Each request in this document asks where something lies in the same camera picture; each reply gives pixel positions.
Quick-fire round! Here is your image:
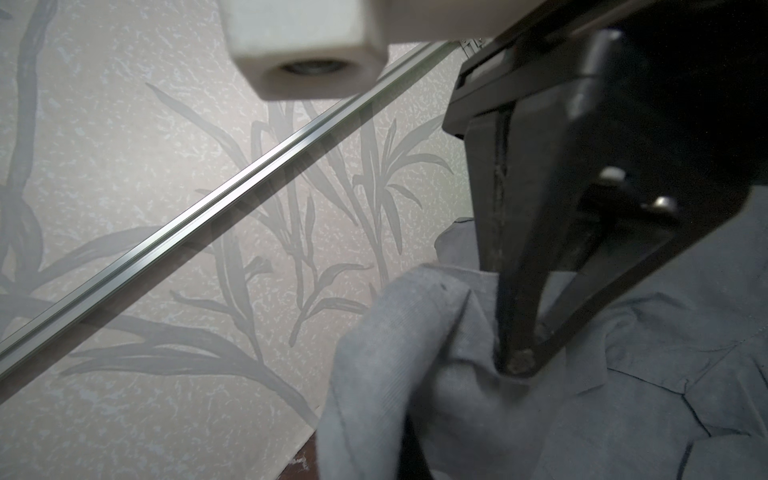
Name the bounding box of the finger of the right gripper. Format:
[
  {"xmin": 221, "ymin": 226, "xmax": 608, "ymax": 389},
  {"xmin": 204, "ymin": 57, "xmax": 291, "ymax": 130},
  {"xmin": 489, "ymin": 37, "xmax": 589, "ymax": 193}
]
[
  {"xmin": 494, "ymin": 30, "xmax": 749, "ymax": 378},
  {"xmin": 464, "ymin": 108, "xmax": 513, "ymax": 274}
]

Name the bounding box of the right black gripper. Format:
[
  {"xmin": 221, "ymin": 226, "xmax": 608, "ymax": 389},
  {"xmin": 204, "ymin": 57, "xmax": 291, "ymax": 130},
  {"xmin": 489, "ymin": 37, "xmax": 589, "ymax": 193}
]
[{"xmin": 443, "ymin": 1, "xmax": 767, "ymax": 180}]

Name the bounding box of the grey long sleeve shirt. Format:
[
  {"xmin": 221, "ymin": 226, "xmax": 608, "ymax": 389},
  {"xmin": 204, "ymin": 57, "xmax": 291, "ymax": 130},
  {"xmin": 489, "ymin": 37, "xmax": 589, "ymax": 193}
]
[{"xmin": 316, "ymin": 187, "xmax": 767, "ymax": 479}]

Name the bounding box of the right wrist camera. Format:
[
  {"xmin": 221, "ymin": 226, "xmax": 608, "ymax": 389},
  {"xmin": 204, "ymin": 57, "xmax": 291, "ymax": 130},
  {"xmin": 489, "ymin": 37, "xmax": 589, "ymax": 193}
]
[{"xmin": 218, "ymin": 0, "xmax": 539, "ymax": 101}]

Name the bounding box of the aluminium frame horizontal bar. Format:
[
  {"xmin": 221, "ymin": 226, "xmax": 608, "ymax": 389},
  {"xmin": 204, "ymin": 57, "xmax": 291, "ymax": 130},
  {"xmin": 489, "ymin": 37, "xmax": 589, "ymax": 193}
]
[{"xmin": 1, "ymin": 40, "xmax": 478, "ymax": 378}]

